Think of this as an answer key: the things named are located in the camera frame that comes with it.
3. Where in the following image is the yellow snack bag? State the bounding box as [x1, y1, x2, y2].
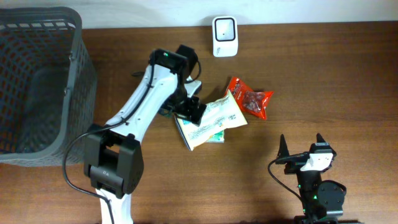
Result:
[175, 90, 248, 151]

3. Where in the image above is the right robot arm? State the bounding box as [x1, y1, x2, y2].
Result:
[275, 133, 346, 223]

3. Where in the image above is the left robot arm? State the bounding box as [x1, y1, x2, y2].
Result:
[84, 45, 206, 223]

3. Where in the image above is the dark grey plastic basket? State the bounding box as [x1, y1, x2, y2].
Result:
[1, 7, 97, 167]

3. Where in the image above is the red candy bag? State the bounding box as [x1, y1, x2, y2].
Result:
[226, 77, 274, 120]

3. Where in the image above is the white barcode scanner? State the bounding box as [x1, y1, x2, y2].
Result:
[212, 16, 239, 57]

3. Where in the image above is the teal tissue pack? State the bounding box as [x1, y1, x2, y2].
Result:
[206, 130, 224, 143]

